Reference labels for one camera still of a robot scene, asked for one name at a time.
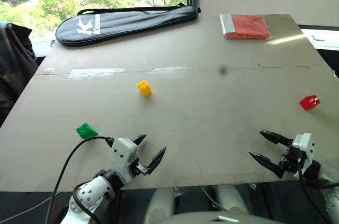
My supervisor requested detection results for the dark plaid jacket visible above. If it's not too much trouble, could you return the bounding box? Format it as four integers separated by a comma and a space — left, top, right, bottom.
0, 21, 39, 127

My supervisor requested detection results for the black racket bag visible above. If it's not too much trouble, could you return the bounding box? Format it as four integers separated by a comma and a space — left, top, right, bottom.
55, 2, 202, 48

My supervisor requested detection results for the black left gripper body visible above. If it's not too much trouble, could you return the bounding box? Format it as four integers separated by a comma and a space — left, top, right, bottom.
128, 156, 148, 176

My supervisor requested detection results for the green toy brick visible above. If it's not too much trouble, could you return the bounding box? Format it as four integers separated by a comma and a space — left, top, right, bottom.
75, 122, 99, 139

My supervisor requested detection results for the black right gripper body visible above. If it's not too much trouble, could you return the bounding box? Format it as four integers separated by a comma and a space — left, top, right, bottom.
279, 145, 306, 175

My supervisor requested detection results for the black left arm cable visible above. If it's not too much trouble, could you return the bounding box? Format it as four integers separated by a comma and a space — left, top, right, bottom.
44, 135, 115, 224

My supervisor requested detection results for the red toy brick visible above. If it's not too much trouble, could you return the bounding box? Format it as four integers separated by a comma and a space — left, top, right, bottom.
299, 94, 321, 111

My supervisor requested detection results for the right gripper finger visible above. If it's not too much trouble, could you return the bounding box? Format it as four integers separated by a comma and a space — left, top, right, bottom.
247, 150, 286, 180
260, 130, 294, 146

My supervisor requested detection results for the yellow toy brick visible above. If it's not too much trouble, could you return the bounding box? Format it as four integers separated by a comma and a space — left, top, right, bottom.
136, 79, 153, 98

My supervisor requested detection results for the red packet in plastic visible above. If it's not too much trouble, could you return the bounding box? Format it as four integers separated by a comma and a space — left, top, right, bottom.
219, 13, 275, 41

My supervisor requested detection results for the white rounded robot leg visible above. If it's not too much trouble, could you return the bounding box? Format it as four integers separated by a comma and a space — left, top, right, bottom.
215, 186, 249, 214
145, 187, 176, 222

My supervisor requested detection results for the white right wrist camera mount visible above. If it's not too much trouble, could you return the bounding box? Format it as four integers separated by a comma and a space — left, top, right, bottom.
292, 132, 316, 172

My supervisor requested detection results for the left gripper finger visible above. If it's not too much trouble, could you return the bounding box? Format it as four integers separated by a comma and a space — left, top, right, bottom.
132, 134, 147, 146
146, 146, 167, 175

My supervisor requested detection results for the thin white cable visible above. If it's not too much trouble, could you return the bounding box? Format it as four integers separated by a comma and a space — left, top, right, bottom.
0, 191, 59, 222

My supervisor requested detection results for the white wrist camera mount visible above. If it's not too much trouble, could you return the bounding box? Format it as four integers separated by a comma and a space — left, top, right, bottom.
109, 137, 139, 184
292, 132, 316, 172

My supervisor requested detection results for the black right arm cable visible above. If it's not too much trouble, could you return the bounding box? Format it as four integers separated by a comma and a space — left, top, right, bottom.
297, 165, 332, 224

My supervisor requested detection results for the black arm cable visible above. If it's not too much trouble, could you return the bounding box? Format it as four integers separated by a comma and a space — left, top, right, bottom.
44, 135, 115, 224
297, 165, 332, 224

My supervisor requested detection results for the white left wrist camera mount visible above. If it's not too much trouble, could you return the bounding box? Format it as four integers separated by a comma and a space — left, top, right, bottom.
109, 137, 139, 184

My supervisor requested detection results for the clear tape strip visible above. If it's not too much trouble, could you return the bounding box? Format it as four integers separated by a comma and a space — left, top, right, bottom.
67, 68, 125, 80
151, 66, 186, 73

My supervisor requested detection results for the grey robot torso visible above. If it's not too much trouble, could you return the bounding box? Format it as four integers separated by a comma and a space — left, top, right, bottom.
152, 211, 283, 224

